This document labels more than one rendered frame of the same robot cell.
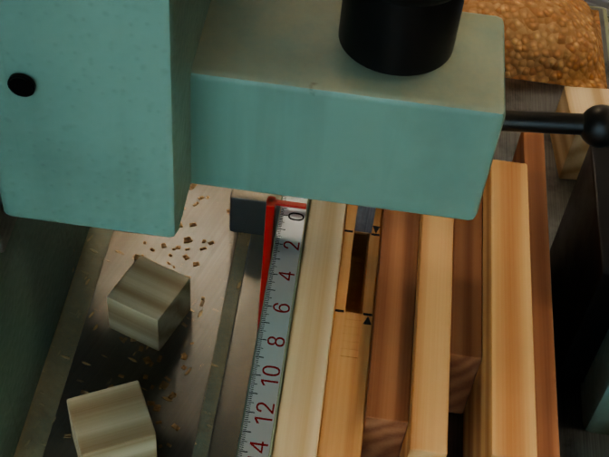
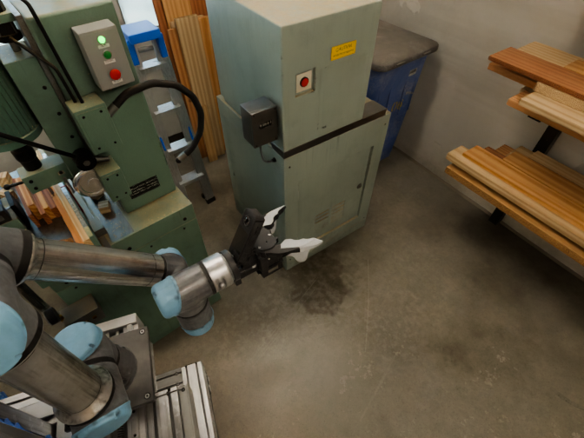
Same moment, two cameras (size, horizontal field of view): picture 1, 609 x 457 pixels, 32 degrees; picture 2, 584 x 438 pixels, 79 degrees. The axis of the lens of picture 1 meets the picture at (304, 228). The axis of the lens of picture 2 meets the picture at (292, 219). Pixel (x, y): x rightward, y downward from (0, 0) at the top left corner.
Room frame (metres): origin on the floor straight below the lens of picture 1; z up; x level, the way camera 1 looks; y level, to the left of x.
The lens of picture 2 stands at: (1.64, 0.02, 1.85)
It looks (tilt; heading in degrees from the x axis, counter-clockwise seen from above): 49 degrees down; 139
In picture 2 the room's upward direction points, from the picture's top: straight up
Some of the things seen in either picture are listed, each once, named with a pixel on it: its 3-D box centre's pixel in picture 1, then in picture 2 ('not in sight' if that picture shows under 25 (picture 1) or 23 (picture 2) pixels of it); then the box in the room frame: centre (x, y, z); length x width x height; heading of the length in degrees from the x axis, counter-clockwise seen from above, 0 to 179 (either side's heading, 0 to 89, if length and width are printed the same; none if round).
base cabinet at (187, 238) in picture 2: not in sight; (138, 266); (0.38, 0.09, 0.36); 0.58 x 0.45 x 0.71; 88
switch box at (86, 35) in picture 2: not in sight; (105, 56); (0.53, 0.28, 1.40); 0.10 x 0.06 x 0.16; 88
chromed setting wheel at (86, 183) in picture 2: not in sight; (92, 181); (0.51, 0.10, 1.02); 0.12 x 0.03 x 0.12; 88
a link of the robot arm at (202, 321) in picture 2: not in sight; (191, 306); (1.20, 0.09, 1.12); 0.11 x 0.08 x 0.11; 172
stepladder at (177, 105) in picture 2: not in sight; (172, 130); (-0.22, 0.68, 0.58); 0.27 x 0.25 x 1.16; 176
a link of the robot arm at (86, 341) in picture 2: not in sight; (83, 353); (1.06, -0.15, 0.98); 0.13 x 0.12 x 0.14; 172
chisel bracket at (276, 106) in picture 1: (341, 109); (47, 175); (0.38, -0.01, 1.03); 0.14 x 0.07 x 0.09; 88
